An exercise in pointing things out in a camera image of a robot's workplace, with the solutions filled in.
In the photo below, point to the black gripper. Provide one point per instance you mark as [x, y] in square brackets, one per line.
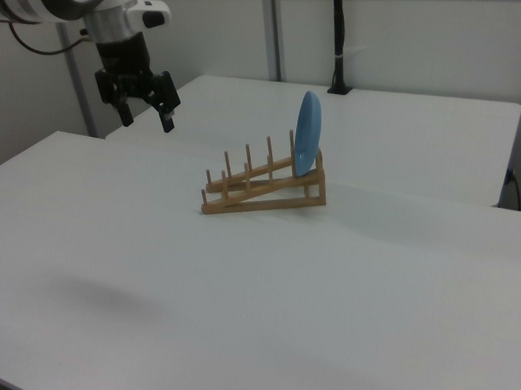
[124, 55]

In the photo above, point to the blue round plate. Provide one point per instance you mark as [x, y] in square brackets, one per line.
[309, 132]

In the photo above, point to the wooden plate rack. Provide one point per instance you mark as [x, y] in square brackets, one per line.
[264, 202]

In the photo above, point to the black pole stand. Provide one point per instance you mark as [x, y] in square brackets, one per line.
[339, 35]

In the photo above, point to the aluminium frame post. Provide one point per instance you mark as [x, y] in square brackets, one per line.
[277, 33]
[78, 90]

